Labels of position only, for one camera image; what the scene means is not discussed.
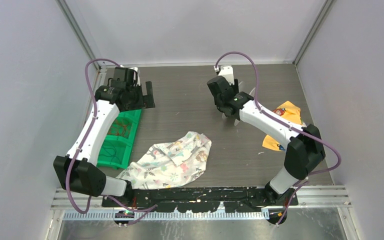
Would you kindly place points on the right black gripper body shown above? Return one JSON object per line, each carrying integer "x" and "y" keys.
{"x": 235, "y": 87}

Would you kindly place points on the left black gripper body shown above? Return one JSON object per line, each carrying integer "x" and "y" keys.
{"x": 137, "y": 100}

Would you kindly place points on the grey plastic spool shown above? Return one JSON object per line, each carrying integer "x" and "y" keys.
{"x": 241, "y": 88}

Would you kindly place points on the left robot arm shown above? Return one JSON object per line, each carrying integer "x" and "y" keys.
{"x": 77, "y": 171}

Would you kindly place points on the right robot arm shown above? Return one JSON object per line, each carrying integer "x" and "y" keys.
{"x": 304, "y": 151}

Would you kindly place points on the green three-compartment bin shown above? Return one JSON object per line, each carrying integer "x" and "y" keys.
{"x": 118, "y": 144}

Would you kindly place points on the white patterned cloth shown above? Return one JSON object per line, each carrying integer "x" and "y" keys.
{"x": 171, "y": 164}

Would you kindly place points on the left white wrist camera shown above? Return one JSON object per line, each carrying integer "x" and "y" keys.
{"x": 131, "y": 76}

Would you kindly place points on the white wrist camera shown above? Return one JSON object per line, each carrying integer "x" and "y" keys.
{"x": 225, "y": 71}
{"x": 131, "y": 76}

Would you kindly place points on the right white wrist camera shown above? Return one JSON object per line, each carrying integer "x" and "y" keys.
{"x": 225, "y": 71}

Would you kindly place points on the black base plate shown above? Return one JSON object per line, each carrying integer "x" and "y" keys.
{"x": 244, "y": 199}

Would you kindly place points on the aluminium frame rail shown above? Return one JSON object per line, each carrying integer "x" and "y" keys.
{"x": 320, "y": 196}

